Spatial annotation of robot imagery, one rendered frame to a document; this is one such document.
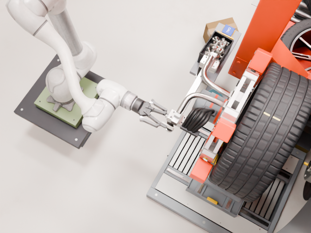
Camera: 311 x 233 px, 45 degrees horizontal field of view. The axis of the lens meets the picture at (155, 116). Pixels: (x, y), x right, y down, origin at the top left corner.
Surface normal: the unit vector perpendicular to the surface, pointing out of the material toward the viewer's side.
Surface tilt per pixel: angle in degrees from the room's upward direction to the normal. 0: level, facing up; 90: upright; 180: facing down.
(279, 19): 90
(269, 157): 37
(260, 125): 19
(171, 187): 0
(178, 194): 0
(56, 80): 4
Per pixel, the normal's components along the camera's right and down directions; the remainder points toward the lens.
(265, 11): -0.49, 0.81
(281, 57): 0.54, -0.01
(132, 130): 0.03, -0.36
